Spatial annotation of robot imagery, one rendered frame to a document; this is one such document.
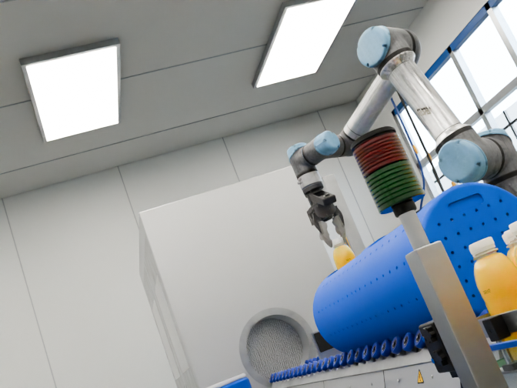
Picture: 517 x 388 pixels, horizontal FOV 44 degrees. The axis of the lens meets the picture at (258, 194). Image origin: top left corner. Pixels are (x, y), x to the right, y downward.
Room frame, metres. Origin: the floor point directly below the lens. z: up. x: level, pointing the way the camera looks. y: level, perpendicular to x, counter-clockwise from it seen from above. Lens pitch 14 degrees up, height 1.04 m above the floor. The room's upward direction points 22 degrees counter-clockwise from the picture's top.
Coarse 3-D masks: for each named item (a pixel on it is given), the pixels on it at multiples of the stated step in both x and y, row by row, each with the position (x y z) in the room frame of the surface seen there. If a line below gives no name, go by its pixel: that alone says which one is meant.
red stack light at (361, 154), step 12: (372, 144) 0.79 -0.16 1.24; (384, 144) 0.79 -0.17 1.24; (396, 144) 0.79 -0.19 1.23; (360, 156) 0.80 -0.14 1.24; (372, 156) 0.79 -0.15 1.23; (384, 156) 0.79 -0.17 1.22; (396, 156) 0.79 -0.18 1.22; (408, 156) 0.81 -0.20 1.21; (360, 168) 0.82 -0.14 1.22; (372, 168) 0.80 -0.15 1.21
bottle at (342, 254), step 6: (336, 246) 2.05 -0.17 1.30; (342, 246) 2.04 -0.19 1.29; (348, 246) 2.06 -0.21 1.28; (336, 252) 2.05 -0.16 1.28; (342, 252) 2.04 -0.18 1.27; (348, 252) 2.04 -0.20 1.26; (336, 258) 2.05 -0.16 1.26; (342, 258) 2.03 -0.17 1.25; (348, 258) 2.03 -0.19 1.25; (354, 258) 2.05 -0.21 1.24; (336, 264) 2.05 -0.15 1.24; (342, 264) 2.04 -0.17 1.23
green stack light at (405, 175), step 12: (384, 168) 0.79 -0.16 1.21; (396, 168) 0.79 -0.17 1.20; (408, 168) 0.80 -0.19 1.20; (372, 180) 0.80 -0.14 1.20; (384, 180) 0.79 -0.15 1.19; (396, 180) 0.79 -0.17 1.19; (408, 180) 0.79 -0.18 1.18; (372, 192) 0.81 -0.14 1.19; (384, 192) 0.80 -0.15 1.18; (396, 192) 0.79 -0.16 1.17; (408, 192) 0.79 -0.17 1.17; (420, 192) 0.80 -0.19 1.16; (384, 204) 0.80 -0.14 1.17; (396, 204) 0.80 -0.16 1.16
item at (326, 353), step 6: (318, 330) 2.56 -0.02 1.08; (312, 336) 2.55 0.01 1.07; (318, 336) 2.54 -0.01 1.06; (318, 342) 2.54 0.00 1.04; (324, 342) 2.54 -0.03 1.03; (318, 348) 2.55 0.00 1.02; (324, 348) 2.54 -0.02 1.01; (330, 348) 2.55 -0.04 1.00; (318, 354) 2.57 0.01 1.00; (324, 354) 2.56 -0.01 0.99; (330, 354) 2.56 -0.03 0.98
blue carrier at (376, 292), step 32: (448, 192) 1.33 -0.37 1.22; (480, 192) 1.34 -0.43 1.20; (448, 224) 1.32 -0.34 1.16; (480, 224) 1.34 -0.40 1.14; (384, 256) 1.50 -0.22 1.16; (320, 288) 2.09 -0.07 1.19; (352, 288) 1.73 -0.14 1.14; (384, 288) 1.52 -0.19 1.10; (416, 288) 1.38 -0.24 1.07; (320, 320) 2.07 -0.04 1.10; (352, 320) 1.81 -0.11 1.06; (384, 320) 1.63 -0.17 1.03; (416, 320) 1.50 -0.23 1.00
